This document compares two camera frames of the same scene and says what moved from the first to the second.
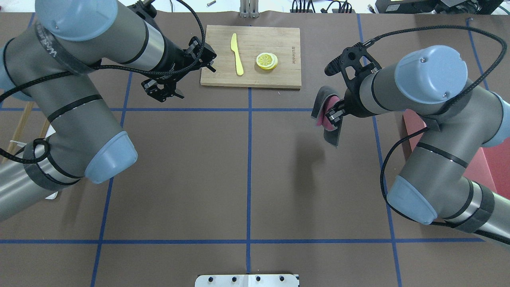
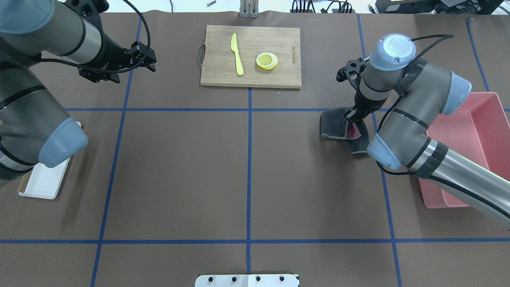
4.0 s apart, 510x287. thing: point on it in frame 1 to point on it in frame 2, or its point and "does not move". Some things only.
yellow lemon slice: [266, 61] does not move
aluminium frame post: [249, 8] does not move
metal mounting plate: [247, 280] does not move
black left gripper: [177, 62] to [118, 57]
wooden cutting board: [254, 56] does not move
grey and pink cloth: [325, 97] to [334, 124]
